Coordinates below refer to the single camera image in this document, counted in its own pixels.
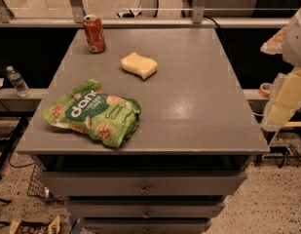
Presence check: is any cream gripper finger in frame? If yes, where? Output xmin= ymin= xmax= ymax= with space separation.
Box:
xmin=261 ymin=67 xmax=301 ymax=132

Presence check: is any green rice chip bag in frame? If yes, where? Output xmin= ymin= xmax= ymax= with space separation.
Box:
xmin=42 ymin=79 xmax=141 ymax=148

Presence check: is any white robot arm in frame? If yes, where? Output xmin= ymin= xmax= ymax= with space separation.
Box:
xmin=260 ymin=8 xmax=301 ymax=132

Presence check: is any brown snack bag on floor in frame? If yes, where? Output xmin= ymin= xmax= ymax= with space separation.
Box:
xmin=9 ymin=216 xmax=60 ymax=234

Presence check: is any roll of tape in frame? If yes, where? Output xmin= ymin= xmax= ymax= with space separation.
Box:
xmin=258 ymin=83 xmax=273 ymax=98

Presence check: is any grey drawer cabinet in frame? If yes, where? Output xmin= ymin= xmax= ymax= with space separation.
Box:
xmin=18 ymin=29 xmax=268 ymax=234

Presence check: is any yellow sponge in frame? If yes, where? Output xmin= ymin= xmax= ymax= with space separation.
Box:
xmin=121 ymin=53 xmax=158 ymax=80

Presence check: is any orange soda can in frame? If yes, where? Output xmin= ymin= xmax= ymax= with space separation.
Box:
xmin=83 ymin=15 xmax=106 ymax=54

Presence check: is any clear plastic water bottle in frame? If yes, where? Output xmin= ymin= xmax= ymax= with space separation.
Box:
xmin=6 ymin=66 xmax=30 ymax=98

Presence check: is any wire mesh basket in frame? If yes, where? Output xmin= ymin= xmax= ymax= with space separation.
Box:
xmin=27 ymin=166 xmax=53 ymax=200

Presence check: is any metal railing frame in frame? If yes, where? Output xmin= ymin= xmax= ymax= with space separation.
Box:
xmin=0 ymin=0 xmax=301 ymax=27

